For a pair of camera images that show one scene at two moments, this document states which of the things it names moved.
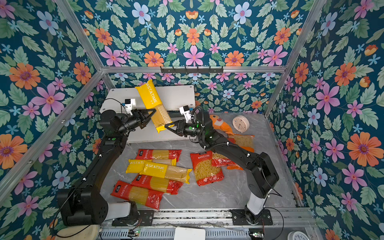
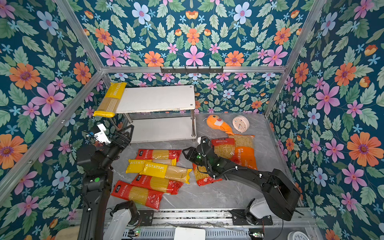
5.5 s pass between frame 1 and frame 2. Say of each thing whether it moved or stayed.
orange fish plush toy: stayed
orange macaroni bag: stayed
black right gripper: moved
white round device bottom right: stayed
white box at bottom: stayed
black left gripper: moved
